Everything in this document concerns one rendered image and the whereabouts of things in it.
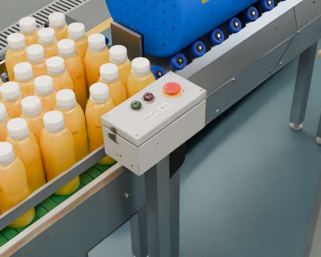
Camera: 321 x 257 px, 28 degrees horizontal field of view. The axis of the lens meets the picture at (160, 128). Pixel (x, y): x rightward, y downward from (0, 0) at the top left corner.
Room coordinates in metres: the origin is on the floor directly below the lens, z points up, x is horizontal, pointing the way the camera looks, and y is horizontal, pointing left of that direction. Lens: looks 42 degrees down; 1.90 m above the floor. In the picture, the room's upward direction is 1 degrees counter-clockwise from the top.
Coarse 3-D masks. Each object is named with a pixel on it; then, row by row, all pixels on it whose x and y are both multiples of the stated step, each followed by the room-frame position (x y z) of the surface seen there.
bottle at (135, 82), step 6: (132, 72) 1.12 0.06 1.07; (150, 72) 1.13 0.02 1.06; (132, 78) 1.11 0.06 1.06; (138, 78) 1.11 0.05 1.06; (144, 78) 1.11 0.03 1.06; (150, 78) 1.11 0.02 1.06; (126, 84) 1.12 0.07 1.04; (132, 84) 1.11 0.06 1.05; (138, 84) 1.10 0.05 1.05; (144, 84) 1.10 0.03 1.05; (126, 90) 1.12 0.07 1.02; (132, 90) 1.10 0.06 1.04; (138, 90) 1.10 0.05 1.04
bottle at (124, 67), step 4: (112, 60) 1.17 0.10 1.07; (124, 60) 1.16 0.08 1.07; (128, 60) 1.18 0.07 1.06; (116, 64) 1.16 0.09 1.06; (120, 64) 1.16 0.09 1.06; (124, 64) 1.16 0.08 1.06; (128, 64) 1.17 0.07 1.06; (120, 68) 1.15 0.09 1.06; (124, 68) 1.15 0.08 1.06; (128, 68) 1.16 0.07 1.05; (120, 72) 1.15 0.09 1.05; (124, 72) 1.15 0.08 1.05; (128, 72) 1.16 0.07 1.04; (120, 76) 1.15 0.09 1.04; (124, 76) 1.15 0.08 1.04; (124, 80) 1.15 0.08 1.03; (124, 84) 1.14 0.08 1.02
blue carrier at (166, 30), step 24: (120, 0) 1.41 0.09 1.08; (144, 0) 1.35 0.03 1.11; (168, 0) 1.30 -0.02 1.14; (192, 0) 1.30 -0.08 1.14; (216, 0) 1.35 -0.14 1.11; (240, 0) 1.42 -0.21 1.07; (144, 24) 1.36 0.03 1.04; (168, 24) 1.30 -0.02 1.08; (192, 24) 1.28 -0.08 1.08; (216, 24) 1.38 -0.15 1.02; (144, 48) 1.36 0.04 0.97; (168, 48) 1.30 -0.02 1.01
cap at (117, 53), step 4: (112, 48) 1.18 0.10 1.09; (116, 48) 1.18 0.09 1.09; (120, 48) 1.18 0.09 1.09; (124, 48) 1.18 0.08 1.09; (112, 52) 1.17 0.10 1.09; (116, 52) 1.17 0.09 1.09; (120, 52) 1.17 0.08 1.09; (124, 52) 1.17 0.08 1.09; (112, 56) 1.16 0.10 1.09; (116, 56) 1.16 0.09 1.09; (120, 56) 1.16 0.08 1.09; (124, 56) 1.16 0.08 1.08; (116, 60) 1.16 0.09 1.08; (120, 60) 1.16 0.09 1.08
